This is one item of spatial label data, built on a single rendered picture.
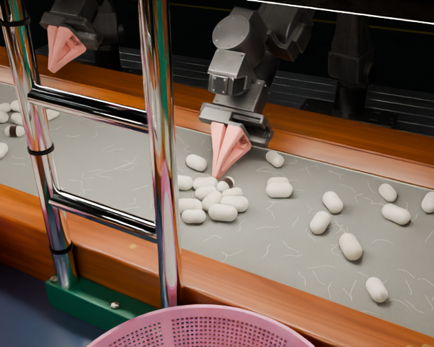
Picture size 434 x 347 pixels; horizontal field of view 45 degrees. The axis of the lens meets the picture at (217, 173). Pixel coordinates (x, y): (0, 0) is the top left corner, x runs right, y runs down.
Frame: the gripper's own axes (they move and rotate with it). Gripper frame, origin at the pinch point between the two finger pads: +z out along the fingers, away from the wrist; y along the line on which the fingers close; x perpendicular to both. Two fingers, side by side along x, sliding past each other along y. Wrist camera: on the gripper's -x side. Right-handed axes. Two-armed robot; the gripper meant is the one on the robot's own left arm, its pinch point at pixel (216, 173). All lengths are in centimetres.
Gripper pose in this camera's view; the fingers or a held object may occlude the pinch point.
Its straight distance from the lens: 76.1
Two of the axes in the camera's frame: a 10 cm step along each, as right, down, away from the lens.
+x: 3.0, 3.4, 8.9
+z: -3.5, 9.1, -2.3
